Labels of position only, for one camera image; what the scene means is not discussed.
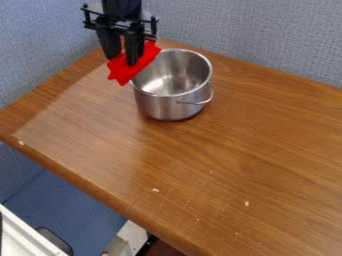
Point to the white box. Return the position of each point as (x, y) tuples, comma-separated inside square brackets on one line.
[(21, 240)]

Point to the white table bracket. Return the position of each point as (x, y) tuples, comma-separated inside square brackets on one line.
[(128, 242)]

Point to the metal pot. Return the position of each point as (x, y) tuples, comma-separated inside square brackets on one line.
[(173, 88)]

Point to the red block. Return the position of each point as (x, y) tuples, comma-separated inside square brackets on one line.
[(124, 72)]

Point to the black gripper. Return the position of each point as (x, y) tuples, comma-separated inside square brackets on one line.
[(114, 18)]

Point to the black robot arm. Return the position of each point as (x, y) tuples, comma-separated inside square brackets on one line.
[(124, 25)]

